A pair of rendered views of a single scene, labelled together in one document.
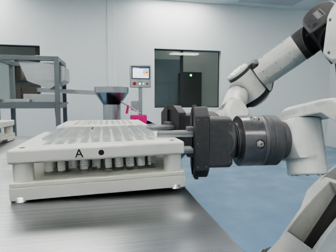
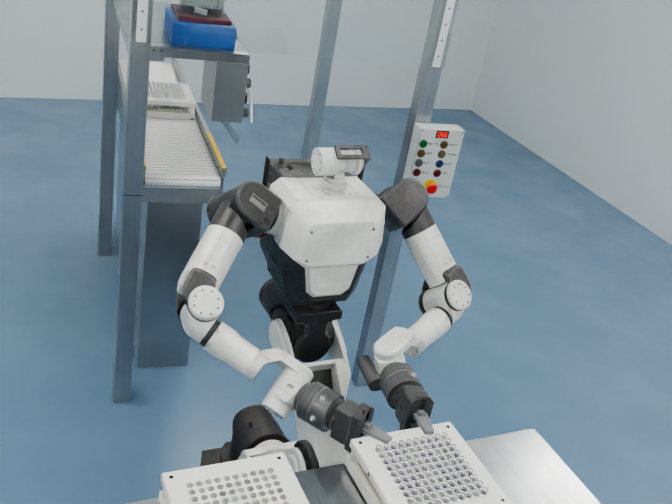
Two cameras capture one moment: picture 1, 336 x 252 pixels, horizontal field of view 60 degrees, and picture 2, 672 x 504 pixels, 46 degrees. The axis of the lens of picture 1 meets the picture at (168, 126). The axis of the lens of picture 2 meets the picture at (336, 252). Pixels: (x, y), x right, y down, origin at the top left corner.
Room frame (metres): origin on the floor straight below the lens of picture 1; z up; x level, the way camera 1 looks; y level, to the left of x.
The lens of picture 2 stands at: (1.14, 1.22, 2.01)
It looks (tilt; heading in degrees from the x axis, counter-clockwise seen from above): 28 degrees down; 253
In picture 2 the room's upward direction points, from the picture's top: 11 degrees clockwise
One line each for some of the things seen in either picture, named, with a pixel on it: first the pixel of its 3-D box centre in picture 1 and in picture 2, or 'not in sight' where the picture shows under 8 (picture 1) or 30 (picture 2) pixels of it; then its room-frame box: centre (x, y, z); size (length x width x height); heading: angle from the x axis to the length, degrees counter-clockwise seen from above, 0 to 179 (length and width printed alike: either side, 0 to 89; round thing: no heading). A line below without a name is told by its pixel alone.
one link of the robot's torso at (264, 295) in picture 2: not in sight; (295, 309); (0.68, -0.58, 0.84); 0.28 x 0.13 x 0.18; 103
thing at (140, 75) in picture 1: (140, 93); not in sight; (3.28, 0.31, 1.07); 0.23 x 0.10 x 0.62; 102
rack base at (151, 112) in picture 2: not in sight; (160, 104); (1.02, -1.98, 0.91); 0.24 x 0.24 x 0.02; 5
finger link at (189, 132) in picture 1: (175, 131); (425, 422); (0.50, -0.01, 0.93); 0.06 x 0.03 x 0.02; 94
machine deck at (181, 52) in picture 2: not in sight; (177, 29); (1.00, -1.59, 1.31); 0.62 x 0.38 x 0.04; 96
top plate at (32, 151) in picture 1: (101, 140); (429, 474); (0.53, 0.12, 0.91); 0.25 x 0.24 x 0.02; 12
